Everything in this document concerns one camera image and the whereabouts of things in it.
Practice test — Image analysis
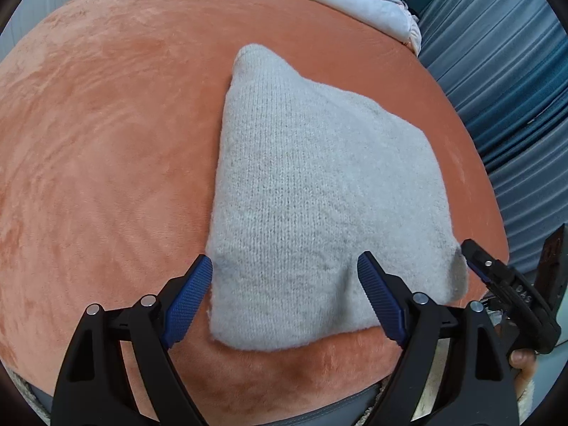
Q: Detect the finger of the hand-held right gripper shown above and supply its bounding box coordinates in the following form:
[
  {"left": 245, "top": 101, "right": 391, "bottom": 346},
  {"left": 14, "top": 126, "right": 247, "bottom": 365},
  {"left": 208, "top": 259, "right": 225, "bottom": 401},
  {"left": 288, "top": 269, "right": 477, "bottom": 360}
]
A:
[
  {"left": 461, "top": 239, "right": 562, "bottom": 356},
  {"left": 534, "top": 224, "right": 568, "bottom": 320}
]

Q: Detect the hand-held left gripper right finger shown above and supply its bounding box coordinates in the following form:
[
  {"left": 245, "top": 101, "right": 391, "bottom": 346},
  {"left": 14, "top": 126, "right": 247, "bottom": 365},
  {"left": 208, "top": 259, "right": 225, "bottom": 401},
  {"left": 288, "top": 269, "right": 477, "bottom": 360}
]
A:
[{"left": 357, "top": 251, "right": 521, "bottom": 426}]

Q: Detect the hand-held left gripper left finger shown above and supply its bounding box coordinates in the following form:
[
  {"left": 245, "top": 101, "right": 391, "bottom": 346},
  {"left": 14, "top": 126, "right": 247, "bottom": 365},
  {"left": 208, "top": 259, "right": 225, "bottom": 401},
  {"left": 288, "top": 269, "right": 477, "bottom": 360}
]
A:
[{"left": 52, "top": 254, "right": 214, "bottom": 426}]

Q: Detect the grey sweater with black hearts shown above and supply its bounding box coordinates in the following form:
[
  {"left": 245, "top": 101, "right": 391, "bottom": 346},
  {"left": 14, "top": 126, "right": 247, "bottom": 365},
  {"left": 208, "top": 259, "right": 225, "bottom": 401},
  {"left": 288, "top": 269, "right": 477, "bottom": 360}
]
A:
[{"left": 205, "top": 43, "right": 471, "bottom": 349}]

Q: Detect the person's right hand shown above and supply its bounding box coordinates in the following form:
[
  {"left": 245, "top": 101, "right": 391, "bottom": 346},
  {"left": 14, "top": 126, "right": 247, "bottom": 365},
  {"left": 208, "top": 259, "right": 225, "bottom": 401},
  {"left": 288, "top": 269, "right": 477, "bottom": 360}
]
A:
[{"left": 509, "top": 350, "right": 539, "bottom": 381}]

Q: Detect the orange plush blanket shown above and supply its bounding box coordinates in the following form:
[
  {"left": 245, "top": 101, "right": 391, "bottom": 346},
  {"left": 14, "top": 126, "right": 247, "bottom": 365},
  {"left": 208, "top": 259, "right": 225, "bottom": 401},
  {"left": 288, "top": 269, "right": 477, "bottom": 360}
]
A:
[{"left": 0, "top": 0, "right": 511, "bottom": 409}]

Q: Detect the person's cream fluffy clothing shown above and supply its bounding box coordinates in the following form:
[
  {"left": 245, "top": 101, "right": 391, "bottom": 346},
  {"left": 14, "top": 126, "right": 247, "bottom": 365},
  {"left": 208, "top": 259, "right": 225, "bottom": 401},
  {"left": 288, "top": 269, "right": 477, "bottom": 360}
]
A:
[{"left": 8, "top": 369, "right": 56, "bottom": 411}]

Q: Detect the blue pleated curtain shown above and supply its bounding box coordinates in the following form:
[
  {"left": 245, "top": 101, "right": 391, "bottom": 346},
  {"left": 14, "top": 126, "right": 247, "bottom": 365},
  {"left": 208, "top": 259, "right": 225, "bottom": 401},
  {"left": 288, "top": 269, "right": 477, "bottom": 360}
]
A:
[{"left": 407, "top": 0, "right": 568, "bottom": 276}]

